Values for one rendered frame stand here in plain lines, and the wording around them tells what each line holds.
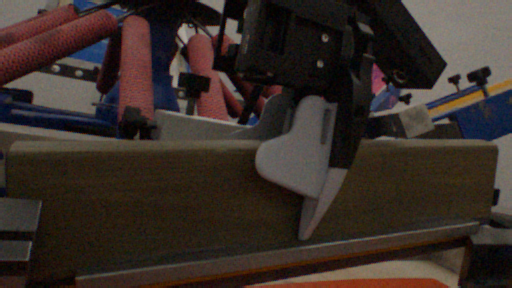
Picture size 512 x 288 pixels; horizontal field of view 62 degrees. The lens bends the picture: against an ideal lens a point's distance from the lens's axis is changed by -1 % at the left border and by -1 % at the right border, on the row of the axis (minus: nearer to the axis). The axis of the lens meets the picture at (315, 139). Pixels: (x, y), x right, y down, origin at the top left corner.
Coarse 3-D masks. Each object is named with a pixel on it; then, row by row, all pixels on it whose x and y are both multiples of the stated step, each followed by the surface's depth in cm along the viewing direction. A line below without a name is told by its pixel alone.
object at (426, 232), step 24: (312, 240) 29; (336, 240) 29; (360, 240) 29; (384, 240) 30; (408, 240) 32; (432, 240) 33; (120, 264) 23; (144, 264) 23; (168, 264) 23; (192, 264) 24; (216, 264) 25; (240, 264) 25; (264, 264) 26
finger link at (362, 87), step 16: (352, 64) 26; (368, 64) 26; (352, 80) 25; (368, 80) 26; (336, 96) 26; (352, 96) 25; (368, 96) 26; (352, 112) 25; (368, 112) 26; (336, 128) 26; (352, 128) 25; (336, 144) 26; (352, 144) 26; (336, 160) 26; (352, 160) 26
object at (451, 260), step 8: (416, 256) 51; (424, 256) 51; (432, 256) 52; (440, 256) 50; (448, 256) 50; (456, 256) 49; (440, 264) 50; (448, 264) 49; (456, 264) 48; (456, 272) 48
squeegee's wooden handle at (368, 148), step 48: (48, 144) 22; (96, 144) 23; (144, 144) 24; (192, 144) 25; (240, 144) 26; (384, 144) 31; (432, 144) 34; (480, 144) 36; (48, 192) 21; (96, 192) 22; (144, 192) 23; (192, 192) 25; (240, 192) 26; (288, 192) 28; (384, 192) 31; (432, 192) 34; (480, 192) 37; (48, 240) 21; (96, 240) 23; (144, 240) 24; (192, 240) 25; (240, 240) 27; (288, 240) 28
